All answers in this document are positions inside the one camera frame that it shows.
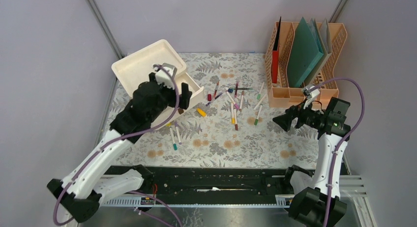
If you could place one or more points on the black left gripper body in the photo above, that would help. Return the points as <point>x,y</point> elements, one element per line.
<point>168,98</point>

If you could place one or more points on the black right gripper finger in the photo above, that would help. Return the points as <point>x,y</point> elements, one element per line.
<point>293,110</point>
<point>284,121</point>

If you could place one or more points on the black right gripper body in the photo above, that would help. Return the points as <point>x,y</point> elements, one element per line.
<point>309,117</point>

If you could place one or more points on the yellow ink bottle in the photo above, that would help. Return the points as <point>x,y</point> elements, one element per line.
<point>201,112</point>

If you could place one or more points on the cream drawer unit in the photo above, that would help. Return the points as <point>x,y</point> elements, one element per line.
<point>135,69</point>

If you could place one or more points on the teal file folder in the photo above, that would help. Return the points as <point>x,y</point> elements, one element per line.
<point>302,54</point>

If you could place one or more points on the red file folder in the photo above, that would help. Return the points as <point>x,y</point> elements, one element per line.
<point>275,55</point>

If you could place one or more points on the beige file folder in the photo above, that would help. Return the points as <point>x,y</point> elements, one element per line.
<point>321,35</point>

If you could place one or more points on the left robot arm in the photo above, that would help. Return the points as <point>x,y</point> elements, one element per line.
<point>82,192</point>

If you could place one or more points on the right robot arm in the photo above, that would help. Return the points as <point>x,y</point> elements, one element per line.
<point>317,195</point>

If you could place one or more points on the floral desk mat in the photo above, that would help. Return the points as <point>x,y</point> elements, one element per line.
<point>212,141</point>

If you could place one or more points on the purple capped white marker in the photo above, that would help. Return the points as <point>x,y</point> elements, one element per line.
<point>177,132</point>

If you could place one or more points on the light green capped marker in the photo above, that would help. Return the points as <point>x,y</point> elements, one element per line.
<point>260,91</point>

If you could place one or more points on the purple clear pen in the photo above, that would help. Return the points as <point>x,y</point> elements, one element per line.
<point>217,96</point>

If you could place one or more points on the orange clear pen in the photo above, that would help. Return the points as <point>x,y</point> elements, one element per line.
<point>215,91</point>

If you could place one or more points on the dark red capped white marker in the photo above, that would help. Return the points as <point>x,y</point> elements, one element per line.
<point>235,119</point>

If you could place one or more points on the yellow capped white marker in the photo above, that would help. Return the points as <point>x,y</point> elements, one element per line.
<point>232,113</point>

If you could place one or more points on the peach plastic file organizer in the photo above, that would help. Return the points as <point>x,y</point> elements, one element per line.
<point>281,95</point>

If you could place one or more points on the green clear pen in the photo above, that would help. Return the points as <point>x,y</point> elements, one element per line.
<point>243,88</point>

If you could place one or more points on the pink clear pen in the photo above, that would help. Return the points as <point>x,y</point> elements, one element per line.
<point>236,89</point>

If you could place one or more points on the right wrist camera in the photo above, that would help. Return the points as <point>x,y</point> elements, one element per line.
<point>311,92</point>

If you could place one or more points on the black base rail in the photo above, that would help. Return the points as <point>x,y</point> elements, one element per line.
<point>173,180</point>

